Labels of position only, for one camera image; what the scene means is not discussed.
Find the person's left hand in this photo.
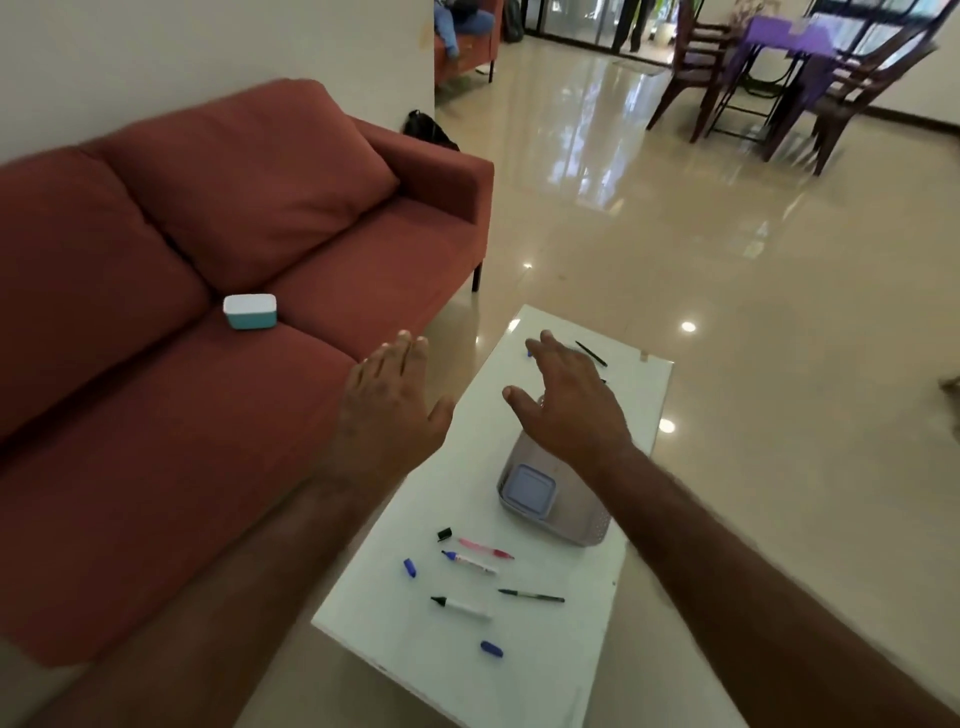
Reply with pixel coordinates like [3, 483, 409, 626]
[330, 330, 457, 490]

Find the person's right hand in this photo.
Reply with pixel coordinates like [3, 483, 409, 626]
[501, 330, 639, 472]

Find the person's right forearm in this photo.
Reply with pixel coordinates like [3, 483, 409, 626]
[583, 442, 960, 728]

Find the person's left forearm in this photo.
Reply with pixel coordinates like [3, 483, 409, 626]
[21, 468, 410, 728]

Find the clear container with blue lid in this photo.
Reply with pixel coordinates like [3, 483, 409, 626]
[500, 463, 558, 519]

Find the grey plastic basket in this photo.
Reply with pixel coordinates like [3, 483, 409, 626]
[496, 393, 615, 549]

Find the teal box with white lid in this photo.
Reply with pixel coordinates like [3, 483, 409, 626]
[222, 293, 279, 332]

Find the pink pen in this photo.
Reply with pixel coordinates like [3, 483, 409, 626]
[457, 537, 516, 561]

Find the red fabric sofa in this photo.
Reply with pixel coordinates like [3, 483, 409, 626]
[0, 78, 496, 670]

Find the white marker with blue tip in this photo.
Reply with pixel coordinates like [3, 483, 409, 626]
[441, 550, 499, 577]

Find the white marker with black tip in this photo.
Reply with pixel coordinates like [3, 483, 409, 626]
[429, 596, 493, 621]

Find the black bag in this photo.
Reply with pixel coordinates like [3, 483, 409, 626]
[402, 109, 461, 153]

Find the large red back cushion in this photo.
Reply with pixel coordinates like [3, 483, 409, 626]
[96, 78, 401, 295]
[0, 145, 213, 445]

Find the orange armchair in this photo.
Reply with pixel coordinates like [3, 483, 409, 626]
[433, 0, 505, 85]

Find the dark wooden chair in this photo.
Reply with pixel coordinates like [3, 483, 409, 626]
[763, 0, 960, 178]
[646, 0, 747, 145]

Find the table with purple cloth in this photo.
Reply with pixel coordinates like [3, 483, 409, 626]
[703, 13, 845, 145]

